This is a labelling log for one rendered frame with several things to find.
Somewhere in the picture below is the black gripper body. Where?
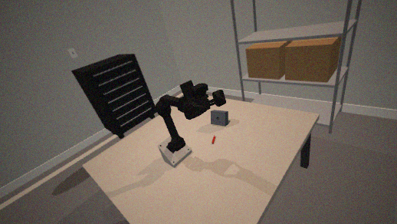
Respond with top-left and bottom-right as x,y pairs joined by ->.
182,90 -> 225,120

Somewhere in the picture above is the grey sloped panel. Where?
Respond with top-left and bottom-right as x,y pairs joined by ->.
211,110 -> 230,126

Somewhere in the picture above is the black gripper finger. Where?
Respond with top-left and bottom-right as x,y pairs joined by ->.
189,101 -> 208,118
215,91 -> 226,107

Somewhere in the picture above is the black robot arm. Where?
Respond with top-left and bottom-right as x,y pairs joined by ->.
155,80 -> 208,153

